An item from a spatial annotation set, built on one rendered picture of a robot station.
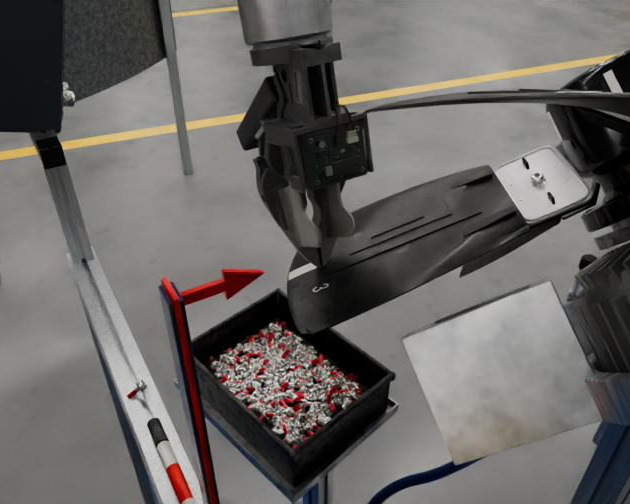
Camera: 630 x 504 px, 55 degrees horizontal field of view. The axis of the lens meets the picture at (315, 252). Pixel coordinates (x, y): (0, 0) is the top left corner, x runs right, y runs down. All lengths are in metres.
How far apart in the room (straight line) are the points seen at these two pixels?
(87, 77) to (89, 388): 1.09
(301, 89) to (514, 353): 0.31
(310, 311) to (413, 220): 0.14
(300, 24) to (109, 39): 1.94
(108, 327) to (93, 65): 1.61
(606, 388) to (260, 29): 0.41
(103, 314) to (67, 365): 1.18
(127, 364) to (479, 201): 0.48
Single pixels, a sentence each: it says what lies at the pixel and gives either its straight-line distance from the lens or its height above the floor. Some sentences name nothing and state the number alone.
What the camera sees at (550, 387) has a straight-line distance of 0.60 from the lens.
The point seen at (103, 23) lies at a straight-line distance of 2.40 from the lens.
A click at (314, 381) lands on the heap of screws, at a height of 0.85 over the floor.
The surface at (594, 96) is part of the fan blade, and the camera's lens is 0.28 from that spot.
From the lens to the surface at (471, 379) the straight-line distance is 0.60.
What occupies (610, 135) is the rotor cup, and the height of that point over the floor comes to 1.20.
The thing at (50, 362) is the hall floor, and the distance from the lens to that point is 2.11.
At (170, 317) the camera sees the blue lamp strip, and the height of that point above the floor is 1.18.
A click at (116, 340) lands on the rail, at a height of 0.85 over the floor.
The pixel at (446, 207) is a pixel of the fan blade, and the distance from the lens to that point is 0.60.
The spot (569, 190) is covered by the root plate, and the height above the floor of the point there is 1.15.
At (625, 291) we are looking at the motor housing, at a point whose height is 1.11.
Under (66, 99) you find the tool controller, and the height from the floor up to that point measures 1.08.
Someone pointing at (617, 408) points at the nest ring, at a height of 1.03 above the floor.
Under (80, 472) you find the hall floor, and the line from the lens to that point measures 1.81.
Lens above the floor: 1.44
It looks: 38 degrees down
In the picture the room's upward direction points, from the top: straight up
